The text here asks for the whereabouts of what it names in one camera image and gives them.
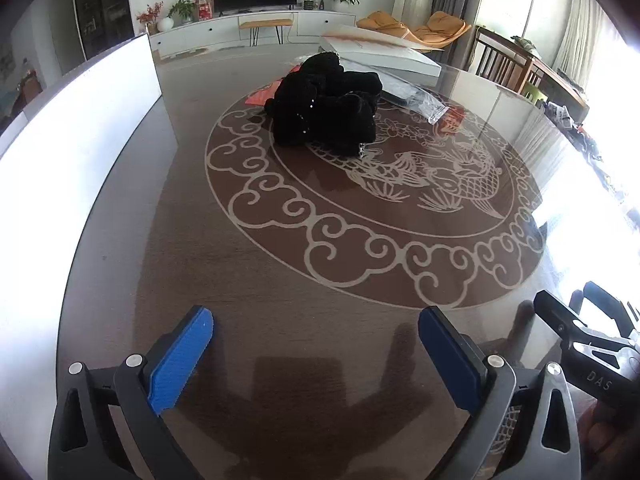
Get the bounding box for red flowers in vase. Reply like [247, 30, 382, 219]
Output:
[136, 2, 165, 33]

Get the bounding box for person's right hand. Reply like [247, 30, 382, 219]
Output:
[575, 400, 640, 480]

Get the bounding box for red packet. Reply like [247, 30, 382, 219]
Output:
[435, 107, 466, 133]

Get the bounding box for clear plastic bag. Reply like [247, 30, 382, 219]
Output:
[380, 72, 451, 125]

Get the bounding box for red envelope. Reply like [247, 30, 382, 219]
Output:
[245, 82, 283, 107]

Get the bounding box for white flat box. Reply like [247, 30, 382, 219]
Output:
[320, 25, 442, 79]

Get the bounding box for orange lounge chair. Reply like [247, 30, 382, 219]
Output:
[356, 10, 472, 53]

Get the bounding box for black display cabinet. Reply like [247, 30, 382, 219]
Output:
[72, 0, 136, 61]

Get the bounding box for wooden bench with black legs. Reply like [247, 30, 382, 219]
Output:
[238, 18, 293, 47]

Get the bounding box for black cloth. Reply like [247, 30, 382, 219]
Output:
[264, 52, 384, 158]

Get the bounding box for wooden side table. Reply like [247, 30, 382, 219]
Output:
[510, 35, 591, 121]

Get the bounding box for dark wooden slatted chair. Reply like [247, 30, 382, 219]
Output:
[467, 26, 546, 96]

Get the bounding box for white sheer curtain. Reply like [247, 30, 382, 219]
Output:
[552, 0, 616, 91]

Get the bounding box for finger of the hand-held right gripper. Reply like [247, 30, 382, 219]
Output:
[532, 290, 588, 343]
[570, 281, 640, 333]

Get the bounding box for green leafy potted plant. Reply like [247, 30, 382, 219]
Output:
[167, 0, 200, 25]

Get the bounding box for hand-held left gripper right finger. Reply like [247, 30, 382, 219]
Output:
[418, 305, 583, 480]

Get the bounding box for white television cabinet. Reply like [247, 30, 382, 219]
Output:
[147, 7, 358, 58]

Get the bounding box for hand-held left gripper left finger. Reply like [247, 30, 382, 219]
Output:
[47, 305, 216, 480]

